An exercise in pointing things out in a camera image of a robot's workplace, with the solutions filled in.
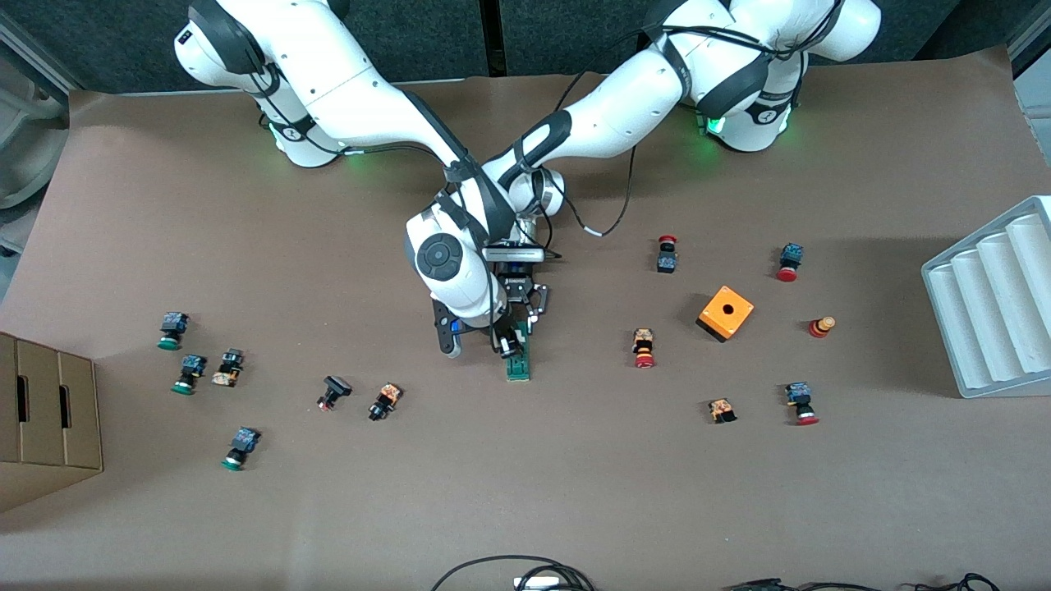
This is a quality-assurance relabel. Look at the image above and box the green DIN rail terminal block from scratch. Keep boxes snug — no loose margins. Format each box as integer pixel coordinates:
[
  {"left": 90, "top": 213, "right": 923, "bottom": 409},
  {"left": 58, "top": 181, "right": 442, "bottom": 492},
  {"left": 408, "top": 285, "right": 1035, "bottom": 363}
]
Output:
[{"left": 507, "top": 331, "right": 533, "bottom": 383}]

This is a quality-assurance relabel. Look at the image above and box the black selector with orange block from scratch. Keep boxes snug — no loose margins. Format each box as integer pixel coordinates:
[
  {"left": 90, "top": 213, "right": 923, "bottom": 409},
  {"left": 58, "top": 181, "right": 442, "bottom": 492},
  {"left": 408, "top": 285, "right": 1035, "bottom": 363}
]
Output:
[{"left": 368, "top": 382, "right": 403, "bottom": 423}]

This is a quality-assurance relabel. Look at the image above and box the green pushbutton with blue block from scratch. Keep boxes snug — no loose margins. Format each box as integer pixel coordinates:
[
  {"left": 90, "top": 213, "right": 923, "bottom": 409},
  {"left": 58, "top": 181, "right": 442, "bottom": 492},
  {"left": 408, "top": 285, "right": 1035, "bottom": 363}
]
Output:
[
  {"left": 171, "top": 354, "right": 208, "bottom": 396},
  {"left": 221, "top": 426, "right": 262, "bottom": 472},
  {"left": 157, "top": 311, "right": 190, "bottom": 351}
]

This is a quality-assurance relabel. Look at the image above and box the grey ribbed tray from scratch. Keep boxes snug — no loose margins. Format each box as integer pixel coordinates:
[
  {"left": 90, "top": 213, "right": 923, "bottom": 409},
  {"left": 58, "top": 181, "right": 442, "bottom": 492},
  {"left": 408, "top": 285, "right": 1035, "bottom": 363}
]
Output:
[{"left": 921, "top": 195, "right": 1051, "bottom": 400}]

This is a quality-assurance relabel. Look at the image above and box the brown cardboard box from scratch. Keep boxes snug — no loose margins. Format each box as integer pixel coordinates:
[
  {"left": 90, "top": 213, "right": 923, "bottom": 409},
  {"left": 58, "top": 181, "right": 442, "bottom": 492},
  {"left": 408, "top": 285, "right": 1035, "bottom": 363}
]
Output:
[{"left": 0, "top": 331, "right": 104, "bottom": 514}]

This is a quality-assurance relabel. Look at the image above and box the black switch with red tip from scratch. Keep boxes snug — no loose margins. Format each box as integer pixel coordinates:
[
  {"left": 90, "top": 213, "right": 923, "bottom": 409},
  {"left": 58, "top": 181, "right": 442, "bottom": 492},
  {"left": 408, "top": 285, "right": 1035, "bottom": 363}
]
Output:
[{"left": 317, "top": 375, "right": 354, "bottom": 412}]

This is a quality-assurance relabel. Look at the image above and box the orange button enclosure box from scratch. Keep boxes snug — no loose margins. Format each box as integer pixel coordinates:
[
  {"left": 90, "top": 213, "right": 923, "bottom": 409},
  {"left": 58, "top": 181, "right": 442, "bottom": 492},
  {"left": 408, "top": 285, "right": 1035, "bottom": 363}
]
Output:
[{"left": 696, "top": 285, "right": 755, "bottom": 343}]

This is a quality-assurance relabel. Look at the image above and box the black looped cable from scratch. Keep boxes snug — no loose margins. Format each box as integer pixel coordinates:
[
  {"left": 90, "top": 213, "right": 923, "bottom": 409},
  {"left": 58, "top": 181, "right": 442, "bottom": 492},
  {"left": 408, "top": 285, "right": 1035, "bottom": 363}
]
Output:
[{"left": 430, "top": 556, "right": 595, "bottom": 591}]

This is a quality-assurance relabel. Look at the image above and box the black cable bundle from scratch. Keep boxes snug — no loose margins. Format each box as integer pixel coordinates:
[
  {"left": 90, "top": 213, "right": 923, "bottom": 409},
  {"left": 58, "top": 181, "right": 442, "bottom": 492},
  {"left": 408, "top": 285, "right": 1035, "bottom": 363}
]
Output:
[{"left": 723, "top": 573, "right": 1003, "bottom": 591}]

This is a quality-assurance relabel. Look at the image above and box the grey metal pedestal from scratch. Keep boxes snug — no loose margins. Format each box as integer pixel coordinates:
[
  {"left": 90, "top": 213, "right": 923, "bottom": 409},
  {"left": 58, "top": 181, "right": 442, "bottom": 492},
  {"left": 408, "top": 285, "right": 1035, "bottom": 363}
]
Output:
[{"left": 0, "top": 12, "right": 71, "bottom": 210}]

